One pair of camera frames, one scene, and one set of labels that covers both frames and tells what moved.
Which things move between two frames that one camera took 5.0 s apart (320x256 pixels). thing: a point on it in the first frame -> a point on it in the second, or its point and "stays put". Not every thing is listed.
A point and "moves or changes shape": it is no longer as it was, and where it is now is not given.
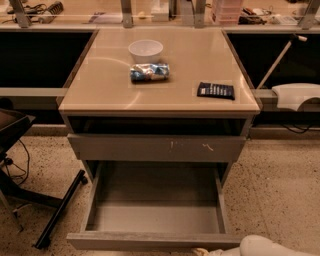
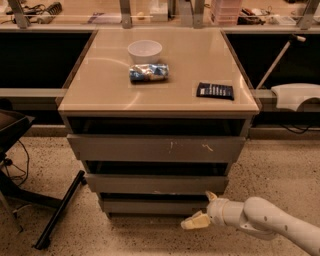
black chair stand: (10, 123) stays put
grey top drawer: (156, 147) stays put
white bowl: (145, 51) stays put
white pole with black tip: (294, 36) stays put
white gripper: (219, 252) -> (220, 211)
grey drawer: (154, 205) moves or changes shape
